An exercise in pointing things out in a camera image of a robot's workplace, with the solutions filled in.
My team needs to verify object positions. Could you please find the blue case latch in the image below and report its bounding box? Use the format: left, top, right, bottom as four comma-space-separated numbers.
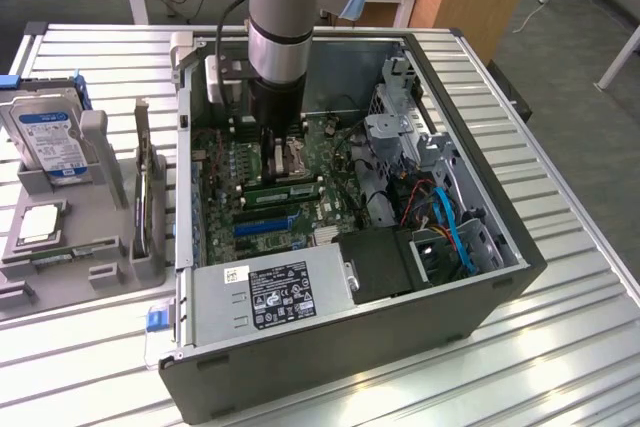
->
143, 307, 167, 334

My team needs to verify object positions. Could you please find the white floor cable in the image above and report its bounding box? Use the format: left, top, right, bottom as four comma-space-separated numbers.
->
511, 0, 545, 34

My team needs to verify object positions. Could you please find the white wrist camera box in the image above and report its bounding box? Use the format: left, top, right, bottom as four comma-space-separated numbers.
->
204, 55, 244, 106

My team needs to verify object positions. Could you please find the hard disk with blue label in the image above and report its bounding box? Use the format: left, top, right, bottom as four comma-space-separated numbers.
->
0, 86, 94, 187

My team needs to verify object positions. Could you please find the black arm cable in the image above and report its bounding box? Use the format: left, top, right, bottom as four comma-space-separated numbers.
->
214, 0, 251, 64

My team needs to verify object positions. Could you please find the graphics card with metal bracket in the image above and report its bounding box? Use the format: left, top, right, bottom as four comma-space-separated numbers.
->
130, 95, 155, 259

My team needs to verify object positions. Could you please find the black fan shroud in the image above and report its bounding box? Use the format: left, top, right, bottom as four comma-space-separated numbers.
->
335, 225, 417, 306

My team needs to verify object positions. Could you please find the blue disk caddy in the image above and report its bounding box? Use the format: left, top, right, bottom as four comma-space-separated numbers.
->
0, 70, 95, 114

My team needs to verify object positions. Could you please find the silver power supply unit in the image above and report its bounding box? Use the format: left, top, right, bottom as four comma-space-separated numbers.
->
191, 241, 359, 349

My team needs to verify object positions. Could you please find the blue expansion slot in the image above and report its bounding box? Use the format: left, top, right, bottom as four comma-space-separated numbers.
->
232, 213, 292, 239

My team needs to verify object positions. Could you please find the blue flat data wire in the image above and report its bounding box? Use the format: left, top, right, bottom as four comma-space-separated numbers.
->
433, 186, 477, 274

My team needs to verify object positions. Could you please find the green motherboard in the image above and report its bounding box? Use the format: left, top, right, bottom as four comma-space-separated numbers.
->
191, 111, 401, 268

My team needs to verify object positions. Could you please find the metal disk bay cage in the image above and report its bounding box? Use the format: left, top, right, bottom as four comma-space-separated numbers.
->
363, 55, 519, 276

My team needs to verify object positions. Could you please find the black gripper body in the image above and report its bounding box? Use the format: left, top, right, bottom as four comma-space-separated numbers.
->
249, 72, 307, 144

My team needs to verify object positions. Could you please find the white table leg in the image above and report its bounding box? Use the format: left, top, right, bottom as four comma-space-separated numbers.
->
594, 22, 640, 91

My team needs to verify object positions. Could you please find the grey parts rack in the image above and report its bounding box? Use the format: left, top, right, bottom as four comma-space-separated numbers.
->
0, 96, 172, 321

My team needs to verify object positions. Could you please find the metal CPU socket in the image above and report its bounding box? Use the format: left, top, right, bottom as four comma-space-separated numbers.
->
269, 136, 324, 184

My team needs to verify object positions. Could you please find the silver CPU chip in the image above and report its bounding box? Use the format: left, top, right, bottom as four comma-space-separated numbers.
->
16, 202, 65, 244

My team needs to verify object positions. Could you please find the red wire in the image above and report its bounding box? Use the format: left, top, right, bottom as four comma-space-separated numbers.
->
399, 177, 437, 221

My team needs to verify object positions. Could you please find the open black PC case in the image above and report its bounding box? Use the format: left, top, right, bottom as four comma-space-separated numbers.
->
158, 25, 549, 426

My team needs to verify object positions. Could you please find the green RAM stick in slot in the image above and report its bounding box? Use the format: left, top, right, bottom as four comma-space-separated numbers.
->
242, 181, 327, 209

